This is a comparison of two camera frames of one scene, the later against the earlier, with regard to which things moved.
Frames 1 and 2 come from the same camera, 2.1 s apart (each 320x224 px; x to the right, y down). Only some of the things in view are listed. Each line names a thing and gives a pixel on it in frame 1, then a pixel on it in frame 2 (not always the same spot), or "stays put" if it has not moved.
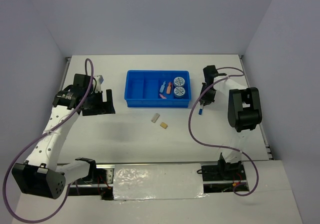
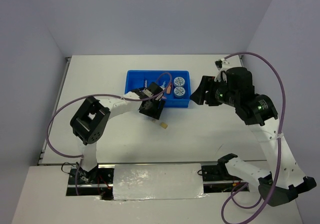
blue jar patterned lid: x=179 y=81 stays put
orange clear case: x=169 y=88 stays put
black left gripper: x=106 y=108 -> x=156 y=113
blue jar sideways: x=179 y=92 stays put
